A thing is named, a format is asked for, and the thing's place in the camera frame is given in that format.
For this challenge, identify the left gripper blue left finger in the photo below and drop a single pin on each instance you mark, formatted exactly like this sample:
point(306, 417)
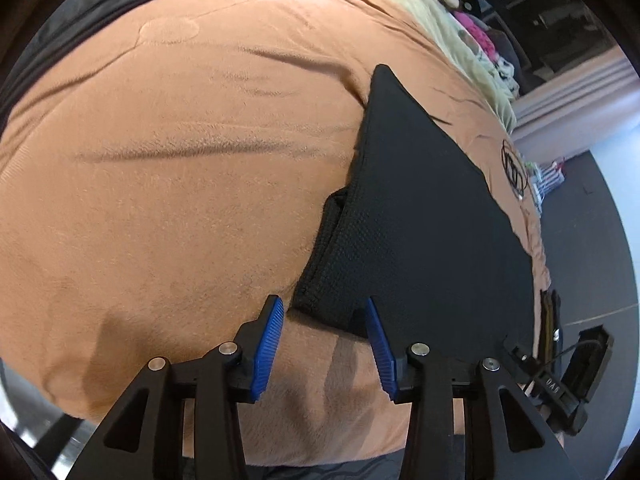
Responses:
point(258, 341)

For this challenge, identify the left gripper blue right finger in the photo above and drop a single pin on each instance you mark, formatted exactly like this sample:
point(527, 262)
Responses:
point(391, 365)

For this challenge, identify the black knit garment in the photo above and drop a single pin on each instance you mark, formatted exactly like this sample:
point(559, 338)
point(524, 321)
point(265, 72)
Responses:
point(417, 232)

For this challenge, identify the folded black clothes stack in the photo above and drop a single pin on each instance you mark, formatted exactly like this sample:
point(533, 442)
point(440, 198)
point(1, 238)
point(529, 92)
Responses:
point(71, 24)

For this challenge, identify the orange bed blanket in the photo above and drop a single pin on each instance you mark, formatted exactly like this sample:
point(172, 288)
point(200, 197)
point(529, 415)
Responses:
point(168, 174)

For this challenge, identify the white storage shelf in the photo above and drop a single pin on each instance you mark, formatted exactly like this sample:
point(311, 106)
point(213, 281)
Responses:
point(544, 179)

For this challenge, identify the pink curtain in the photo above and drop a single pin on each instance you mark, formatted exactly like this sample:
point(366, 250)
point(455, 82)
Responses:
point(570, 113)

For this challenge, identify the white patterned bedding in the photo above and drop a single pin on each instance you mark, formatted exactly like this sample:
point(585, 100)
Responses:
point(505, 70)

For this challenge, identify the cream beige blanket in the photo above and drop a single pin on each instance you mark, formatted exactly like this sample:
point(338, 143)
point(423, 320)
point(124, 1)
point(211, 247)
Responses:
point(440, 25)

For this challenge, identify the pink garment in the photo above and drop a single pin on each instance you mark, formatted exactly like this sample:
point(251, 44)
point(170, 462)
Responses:
point(478, 30)

